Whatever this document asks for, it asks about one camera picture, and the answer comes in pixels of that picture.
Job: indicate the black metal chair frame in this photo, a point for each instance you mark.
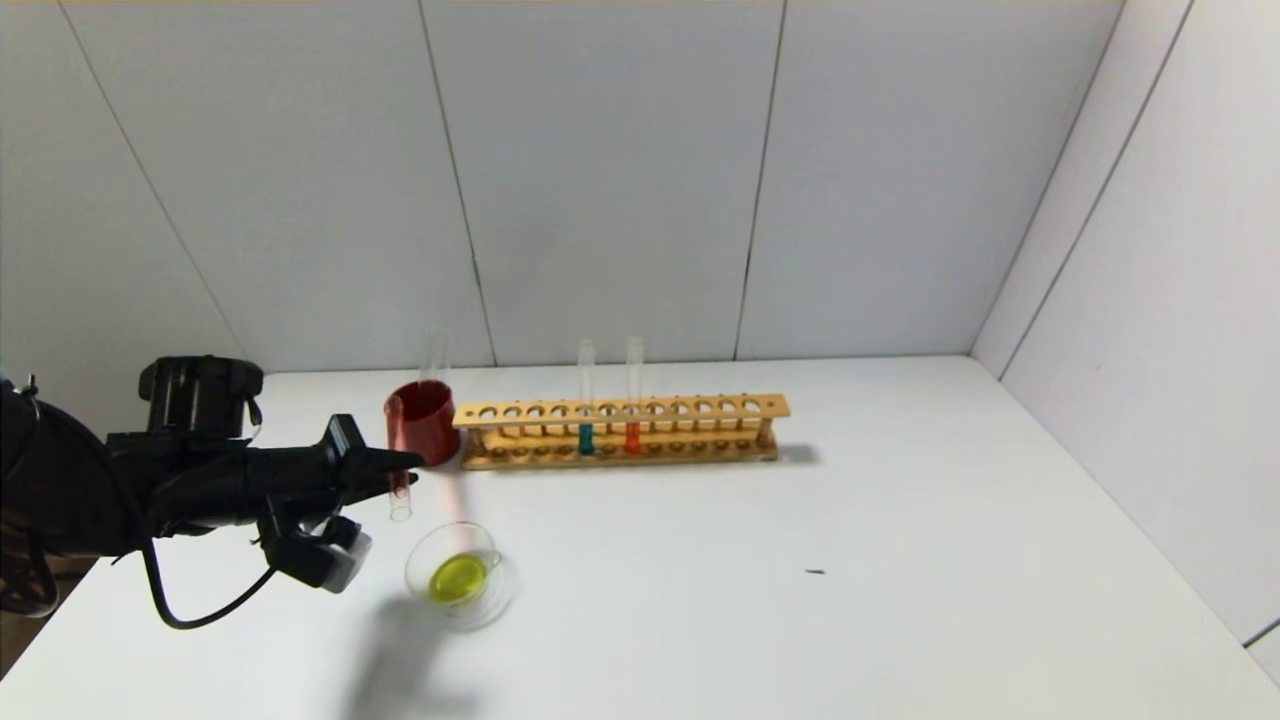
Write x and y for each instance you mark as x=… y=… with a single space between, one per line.
x=40 y=590

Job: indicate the empty glass test tube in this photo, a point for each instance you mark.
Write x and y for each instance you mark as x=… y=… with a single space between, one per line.
x=441 y=355

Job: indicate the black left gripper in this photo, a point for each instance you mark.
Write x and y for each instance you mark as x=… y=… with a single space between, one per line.
x=347 y=452

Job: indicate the test tube with red liquid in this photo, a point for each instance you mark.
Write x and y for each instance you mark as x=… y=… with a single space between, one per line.
x=632 y=436
x=397 y=425

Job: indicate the clear glass beaker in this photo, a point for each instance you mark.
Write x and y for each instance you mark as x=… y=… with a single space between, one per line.
x=462 y=592

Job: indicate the wooden test tube rack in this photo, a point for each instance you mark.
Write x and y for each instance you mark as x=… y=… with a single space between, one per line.
x=620 y=409

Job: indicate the test tube with teal liquid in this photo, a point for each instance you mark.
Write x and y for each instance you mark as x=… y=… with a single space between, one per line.
x=585 y=438

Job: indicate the dark red cup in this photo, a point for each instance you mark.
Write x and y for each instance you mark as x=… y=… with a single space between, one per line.
x=435 y=425

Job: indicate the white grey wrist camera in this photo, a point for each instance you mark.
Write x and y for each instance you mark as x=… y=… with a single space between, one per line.
x=325 y=560

